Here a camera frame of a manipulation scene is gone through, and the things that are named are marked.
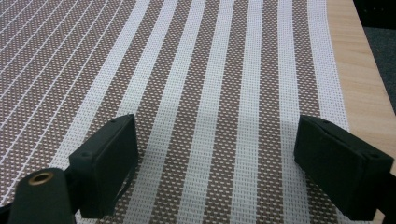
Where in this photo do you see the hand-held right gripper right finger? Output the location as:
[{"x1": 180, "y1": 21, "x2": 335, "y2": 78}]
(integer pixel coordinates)
[{"x1": 293, "y1": 114, "x2": 395, "y2": 221}]

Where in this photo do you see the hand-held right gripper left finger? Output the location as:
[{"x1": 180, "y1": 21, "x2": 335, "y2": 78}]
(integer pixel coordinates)
[{"x1": 68, "y1": 113, "x2": 140, "y2": 219}]

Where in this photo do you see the brown white striped woven placemat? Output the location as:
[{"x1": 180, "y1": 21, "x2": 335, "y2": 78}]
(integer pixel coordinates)
[{"x1": 0, "y1": 0, "x2": 372, "y2": 224}]

